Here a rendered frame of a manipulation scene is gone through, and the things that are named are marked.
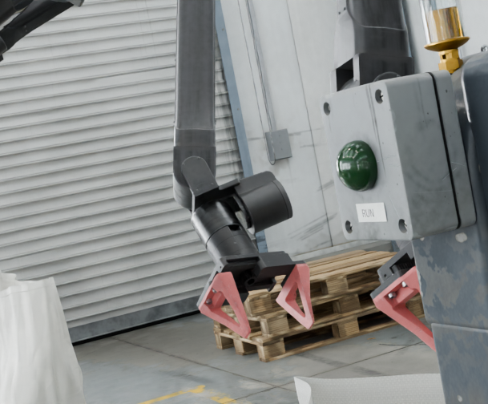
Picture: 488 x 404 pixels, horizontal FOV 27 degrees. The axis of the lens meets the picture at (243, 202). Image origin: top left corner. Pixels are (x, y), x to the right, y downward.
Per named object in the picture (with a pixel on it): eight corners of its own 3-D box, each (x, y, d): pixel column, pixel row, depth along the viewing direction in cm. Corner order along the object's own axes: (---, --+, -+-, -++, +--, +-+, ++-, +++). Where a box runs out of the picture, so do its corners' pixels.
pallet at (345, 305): (212, 328, 686) (208, 307, 685) (361, 287, 737) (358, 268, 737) (268, 339, 610) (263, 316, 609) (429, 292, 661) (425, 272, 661)
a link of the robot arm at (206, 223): (190, 229, 137) (185, 204, 132) (235, 210, 138) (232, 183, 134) (211, 266, 133) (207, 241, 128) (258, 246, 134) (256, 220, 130)
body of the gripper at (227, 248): (292, 260, 128) (266, 220, 133) (227, 267, 123) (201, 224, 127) (273, 294, 132) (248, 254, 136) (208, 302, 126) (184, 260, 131)
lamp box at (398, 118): (344, 240, 62) (317, 96, 61) (404, 225, 64) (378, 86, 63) (414, 240, 55) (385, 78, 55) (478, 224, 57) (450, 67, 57)
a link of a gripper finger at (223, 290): (292, 312, 121) (256, 256, 126) (243, 318, 117) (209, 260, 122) (270, 348, 125) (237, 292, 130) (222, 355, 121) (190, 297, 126)
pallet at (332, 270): (207, 307, 687) (203, 286, 686) (361, 268, 729) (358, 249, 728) (252, 317, 610) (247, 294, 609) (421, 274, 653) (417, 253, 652)
